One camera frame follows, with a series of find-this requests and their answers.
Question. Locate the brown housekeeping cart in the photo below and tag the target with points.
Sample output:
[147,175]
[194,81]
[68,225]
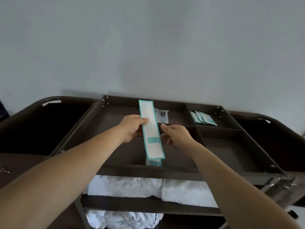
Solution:
[226,145]

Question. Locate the clear packet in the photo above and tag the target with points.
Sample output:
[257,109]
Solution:
[163,115]

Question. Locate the black object on floor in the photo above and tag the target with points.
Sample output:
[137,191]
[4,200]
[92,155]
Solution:
[293,214]

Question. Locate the person's right hand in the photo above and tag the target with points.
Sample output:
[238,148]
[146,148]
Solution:
[181,135]

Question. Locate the person's right forearm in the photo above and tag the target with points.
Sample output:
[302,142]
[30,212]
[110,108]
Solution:
[243,193]

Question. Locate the person's left forearm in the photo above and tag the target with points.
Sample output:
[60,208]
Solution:
[54,183]

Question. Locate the white pillowcase black piping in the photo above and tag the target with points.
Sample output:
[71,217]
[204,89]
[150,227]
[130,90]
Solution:
[119,220]

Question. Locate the person's left hand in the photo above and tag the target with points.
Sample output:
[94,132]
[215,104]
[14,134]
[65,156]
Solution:
[131,128]

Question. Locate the long teal packet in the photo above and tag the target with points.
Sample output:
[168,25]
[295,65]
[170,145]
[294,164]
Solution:
[153,162]
[152,145]

